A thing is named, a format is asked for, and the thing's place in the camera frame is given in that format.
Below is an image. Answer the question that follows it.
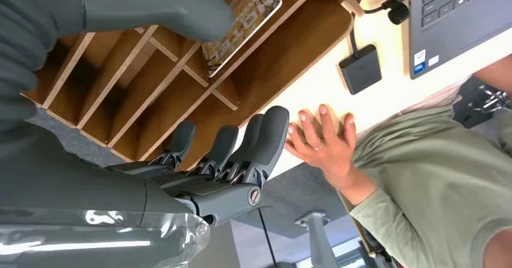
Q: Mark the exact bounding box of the black hub cable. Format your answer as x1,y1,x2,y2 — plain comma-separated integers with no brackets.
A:
349,0,401,56

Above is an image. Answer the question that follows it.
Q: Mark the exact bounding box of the blue white laptop sticker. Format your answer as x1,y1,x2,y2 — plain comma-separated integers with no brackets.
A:
413,49,427,76

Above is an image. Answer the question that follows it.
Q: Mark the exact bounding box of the black square adapter hub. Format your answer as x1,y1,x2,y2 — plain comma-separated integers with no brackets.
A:
339,44,383,96

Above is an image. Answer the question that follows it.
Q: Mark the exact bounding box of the clear plastic film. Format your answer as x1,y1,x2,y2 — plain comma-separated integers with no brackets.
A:
0,209,211,268

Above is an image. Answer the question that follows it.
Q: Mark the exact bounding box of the grey laptop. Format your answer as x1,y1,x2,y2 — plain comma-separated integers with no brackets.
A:
408,0,512,80

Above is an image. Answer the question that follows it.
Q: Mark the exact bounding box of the gold printed hotel card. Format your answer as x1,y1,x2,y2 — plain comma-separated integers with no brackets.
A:
201,0,283,78

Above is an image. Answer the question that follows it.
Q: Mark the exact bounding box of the person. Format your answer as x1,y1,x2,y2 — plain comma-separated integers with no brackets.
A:
284,54,512,268

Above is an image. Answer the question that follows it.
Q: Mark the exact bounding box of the grey furniture leg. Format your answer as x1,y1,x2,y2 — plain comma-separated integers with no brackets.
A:
295,211,341,268

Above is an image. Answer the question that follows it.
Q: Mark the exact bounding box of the black plug connector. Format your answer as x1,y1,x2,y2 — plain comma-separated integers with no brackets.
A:
381,0,412,26

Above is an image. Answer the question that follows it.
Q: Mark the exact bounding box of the wooden compartment organizer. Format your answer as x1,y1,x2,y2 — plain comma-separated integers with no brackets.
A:
20,0,365,172

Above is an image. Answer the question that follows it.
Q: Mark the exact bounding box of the thin black pole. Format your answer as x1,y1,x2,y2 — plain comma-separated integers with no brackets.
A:
257,208,278,268

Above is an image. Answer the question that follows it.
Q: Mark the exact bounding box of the ribbed grey right arm sleeve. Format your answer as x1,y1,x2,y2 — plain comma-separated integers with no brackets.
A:
0,0,86,133

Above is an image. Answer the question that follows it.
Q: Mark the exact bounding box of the black patterned fabric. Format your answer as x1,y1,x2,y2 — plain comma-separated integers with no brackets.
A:
452,75,512,129

